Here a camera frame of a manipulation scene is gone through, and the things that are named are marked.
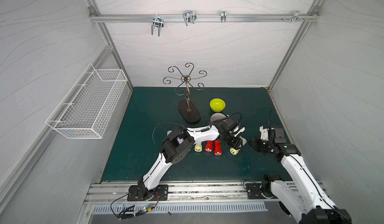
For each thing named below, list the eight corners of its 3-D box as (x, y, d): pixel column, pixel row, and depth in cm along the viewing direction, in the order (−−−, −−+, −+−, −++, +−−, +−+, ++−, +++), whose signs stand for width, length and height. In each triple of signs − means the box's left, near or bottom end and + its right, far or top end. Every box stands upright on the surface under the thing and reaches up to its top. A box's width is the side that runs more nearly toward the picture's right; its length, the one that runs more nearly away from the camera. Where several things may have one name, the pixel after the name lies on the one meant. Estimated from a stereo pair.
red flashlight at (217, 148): (214, 155, 88) (215, 153, 85) (213, 142, 93) (214, 140, 90) (221, 155, 88) (222, 153, 85) (219, 142, 93) (220, 140, 90)
